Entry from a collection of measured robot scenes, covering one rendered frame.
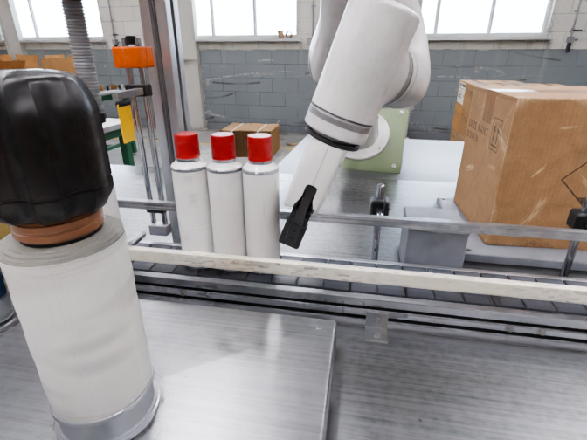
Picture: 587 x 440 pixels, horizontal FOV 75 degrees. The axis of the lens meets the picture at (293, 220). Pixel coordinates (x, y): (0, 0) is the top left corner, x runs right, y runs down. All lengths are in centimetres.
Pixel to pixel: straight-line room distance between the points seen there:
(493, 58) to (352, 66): 563
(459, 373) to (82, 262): 43
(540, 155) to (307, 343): 52
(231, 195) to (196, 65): 605
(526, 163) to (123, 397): 69
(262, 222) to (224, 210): 6
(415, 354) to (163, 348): 31
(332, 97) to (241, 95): 590
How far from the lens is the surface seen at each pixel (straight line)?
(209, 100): 659
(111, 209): 67
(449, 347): 57
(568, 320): 61
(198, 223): 58
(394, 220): 58
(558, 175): 81
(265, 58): 620
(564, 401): 56
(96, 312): 32
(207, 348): 47
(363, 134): 49
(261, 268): 56
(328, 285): 56
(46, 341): 34
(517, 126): 76
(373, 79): 47
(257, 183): 52
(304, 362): 44
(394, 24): 47
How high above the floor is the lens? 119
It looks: 24 degrees down
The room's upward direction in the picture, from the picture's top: straight up
